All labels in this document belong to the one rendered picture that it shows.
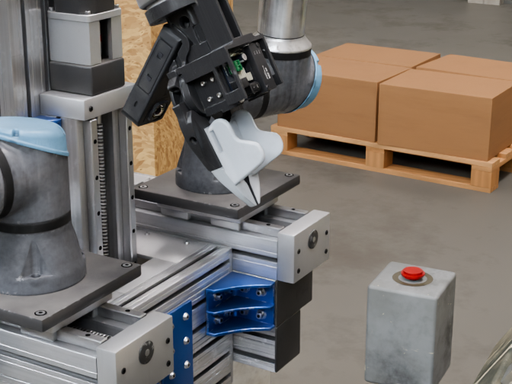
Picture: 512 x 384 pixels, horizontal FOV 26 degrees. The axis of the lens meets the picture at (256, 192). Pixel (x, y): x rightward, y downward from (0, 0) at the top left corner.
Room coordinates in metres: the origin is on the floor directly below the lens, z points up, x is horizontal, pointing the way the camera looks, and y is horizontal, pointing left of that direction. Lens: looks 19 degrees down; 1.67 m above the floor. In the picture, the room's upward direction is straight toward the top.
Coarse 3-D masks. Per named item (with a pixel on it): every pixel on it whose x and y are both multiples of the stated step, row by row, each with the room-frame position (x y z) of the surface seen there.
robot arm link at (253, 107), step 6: (264, 96) 1.90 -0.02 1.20; (246, 102) 1.87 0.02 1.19; (252, 102) 1.88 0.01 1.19; (258, 102) 1.89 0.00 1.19; (264, 102) 1.90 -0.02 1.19; (246, 108) 1.87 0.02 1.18; (252, 108) 1.89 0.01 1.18; (258, 108) 1.90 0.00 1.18; (264, 108) 1.91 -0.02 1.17; (252, 114) 1.90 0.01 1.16; (258, 114) 1.91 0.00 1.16; (210, 120) 1.85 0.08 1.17
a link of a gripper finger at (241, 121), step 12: (228, 120) 1.06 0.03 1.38; (240, 120) 1.05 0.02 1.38; (252, 120) 1.05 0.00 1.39; (240, 132) 1.05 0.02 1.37; (252, 132) 1.05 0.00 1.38; (264, 132) 1.04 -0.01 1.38; (264, 144) 1.04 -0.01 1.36; (276, 144) 1.03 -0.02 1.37; (276, 156) 1.03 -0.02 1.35; (252, 180) 1.04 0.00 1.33; (252, 192) 1.03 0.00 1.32
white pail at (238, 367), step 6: (234, 366) 2.66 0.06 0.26; (240, 366) 2.67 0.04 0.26; (246, 366) 2.67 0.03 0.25; (252, 366) 2.69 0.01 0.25; (234, 372) 2.66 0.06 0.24; (240, 372) 2.67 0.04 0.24; (246, 372) 2.68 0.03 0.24; (252, 372) 2.69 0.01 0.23; (258, 372) 2.70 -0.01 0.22; (264, 372) 2.73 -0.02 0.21; (234, 378) 2.66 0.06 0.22; (240, 378) 2.67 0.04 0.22; (246, 378) 2.68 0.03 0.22; (252, 378) 2.69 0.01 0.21; (258, 378) 2.70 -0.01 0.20; (264, 378) 2.73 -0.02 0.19
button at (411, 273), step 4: (404, 268) 1.72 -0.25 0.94; (408, 268) 1.72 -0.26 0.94; (412, 268) 1.72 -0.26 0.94; (416, 268) 1.72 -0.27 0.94; (420, 268) 1.72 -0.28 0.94; (404, 272) 1.71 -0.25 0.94; (408, 272) 1.70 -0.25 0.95; (412, 272) 1.70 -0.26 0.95; (416, 272) 1.70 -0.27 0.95; (420, 272) 1.70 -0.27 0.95; (424, 272) 1.71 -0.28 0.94; (404, 276) 1.70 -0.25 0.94; (408, 276) 1.70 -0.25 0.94; (412, 276) 1.70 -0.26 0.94; (416, 276) 1.70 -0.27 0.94; (420, 276) 1.70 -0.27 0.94
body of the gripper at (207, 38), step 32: (192, 0) 1.04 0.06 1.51; (224, 0) 1.04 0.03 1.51; (192, 32) 1.04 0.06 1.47; (224, 32) 1.02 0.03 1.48; (192, 64) 1.02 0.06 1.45; (224, 64) 1.02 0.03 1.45; (256, 64) 1.03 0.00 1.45; (192, 96) 1.02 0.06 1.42; (224, 96) 1.00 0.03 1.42; (256, 96) 1.03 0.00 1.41
